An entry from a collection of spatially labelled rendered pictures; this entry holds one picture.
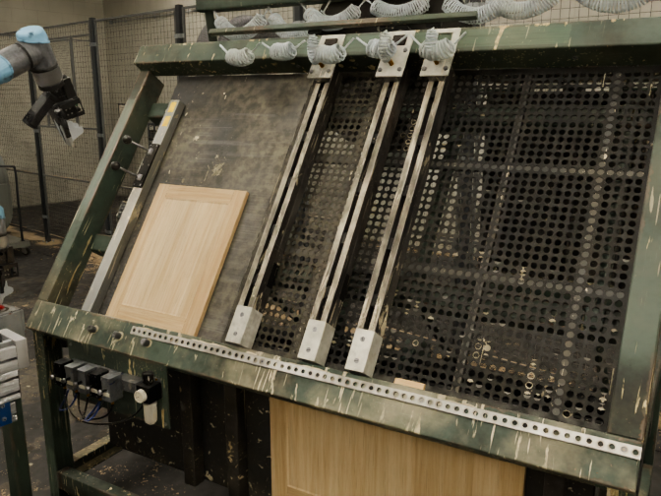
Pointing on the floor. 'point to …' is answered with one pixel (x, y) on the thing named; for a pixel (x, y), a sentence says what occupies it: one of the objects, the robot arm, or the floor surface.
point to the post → (17, 455)
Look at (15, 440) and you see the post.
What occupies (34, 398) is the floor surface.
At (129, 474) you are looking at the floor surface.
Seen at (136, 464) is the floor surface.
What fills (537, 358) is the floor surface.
